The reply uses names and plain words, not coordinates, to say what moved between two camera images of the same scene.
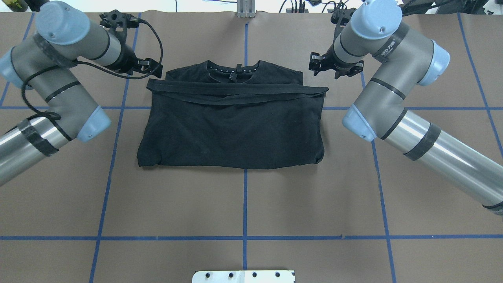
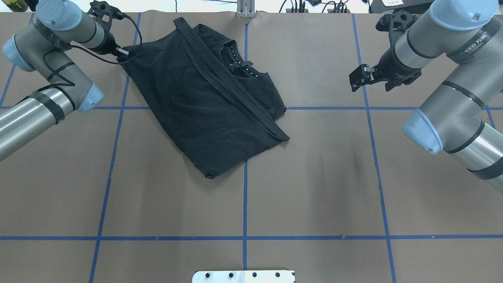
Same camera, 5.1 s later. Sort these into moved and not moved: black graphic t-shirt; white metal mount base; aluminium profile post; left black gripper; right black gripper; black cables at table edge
Moved: right black gripper; black graphic t-shirt; left black gripper
Not moved: black cables at table edge; aluminium profile post; white metal mount base
